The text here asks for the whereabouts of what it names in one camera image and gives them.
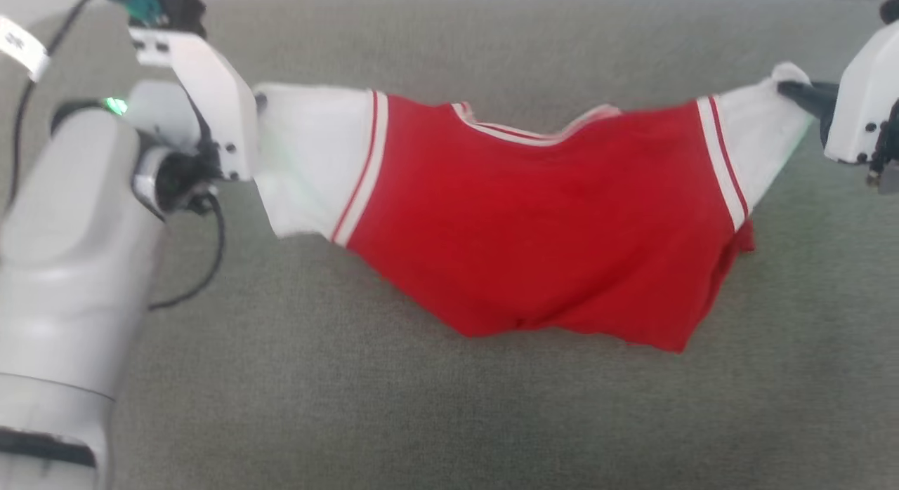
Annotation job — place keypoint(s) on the red and white jersey garment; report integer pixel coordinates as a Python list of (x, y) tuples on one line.
[(548, 223)]

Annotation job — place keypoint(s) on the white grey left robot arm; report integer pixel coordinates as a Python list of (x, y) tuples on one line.
[(63, 265)]

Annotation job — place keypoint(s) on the dark left wrist camera box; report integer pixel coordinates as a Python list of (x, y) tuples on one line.
[(165, 5)]

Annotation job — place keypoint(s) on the grey fabric sofa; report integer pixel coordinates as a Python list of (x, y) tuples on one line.
[(449, 406)]

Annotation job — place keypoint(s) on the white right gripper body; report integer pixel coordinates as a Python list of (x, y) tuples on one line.
[(864, 97)]

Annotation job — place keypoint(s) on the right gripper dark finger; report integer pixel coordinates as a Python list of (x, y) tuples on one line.
[(815, 97)]

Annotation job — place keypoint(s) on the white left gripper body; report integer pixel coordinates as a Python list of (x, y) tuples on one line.
[(218, 97)]

